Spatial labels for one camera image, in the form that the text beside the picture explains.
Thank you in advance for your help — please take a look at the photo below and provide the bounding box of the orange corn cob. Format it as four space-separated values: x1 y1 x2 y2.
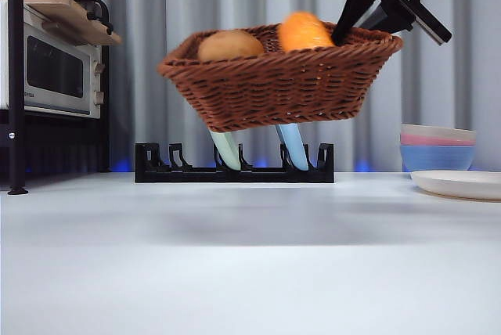
278 12 337 54

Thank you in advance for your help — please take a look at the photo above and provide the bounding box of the brown wicker basket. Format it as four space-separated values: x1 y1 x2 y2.
156 24 404 134

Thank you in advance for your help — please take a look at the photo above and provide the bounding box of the tan potato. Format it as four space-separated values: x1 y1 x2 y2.
197 29 266 63

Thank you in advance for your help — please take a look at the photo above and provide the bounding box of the cream bowl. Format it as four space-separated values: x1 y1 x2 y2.
400 123 478 142

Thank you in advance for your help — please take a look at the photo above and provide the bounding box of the pink bowl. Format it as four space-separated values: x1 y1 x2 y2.
400 133 478 147

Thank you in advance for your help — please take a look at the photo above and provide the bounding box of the pale blue plate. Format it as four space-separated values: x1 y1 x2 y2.
275 123 309 171

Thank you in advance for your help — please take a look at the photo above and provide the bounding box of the blue bowl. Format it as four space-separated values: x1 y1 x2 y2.
399 145 477 174

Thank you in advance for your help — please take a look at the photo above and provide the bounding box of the white plate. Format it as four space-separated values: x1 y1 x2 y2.
409 170 501 201

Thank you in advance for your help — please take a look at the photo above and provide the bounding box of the pale green plate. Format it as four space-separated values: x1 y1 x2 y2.
209 129 240 171

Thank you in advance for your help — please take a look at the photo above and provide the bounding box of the black dish rack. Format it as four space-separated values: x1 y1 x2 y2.
134 142 335 184

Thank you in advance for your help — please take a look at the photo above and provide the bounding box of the wooden cutting board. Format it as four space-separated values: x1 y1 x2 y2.
23 0 123 47

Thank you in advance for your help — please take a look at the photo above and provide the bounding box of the cream toaster oven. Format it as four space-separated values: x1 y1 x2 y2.
0 0 107 120

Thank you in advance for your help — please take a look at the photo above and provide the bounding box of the black metal shelf frame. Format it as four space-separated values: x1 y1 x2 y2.
0 0 114 196

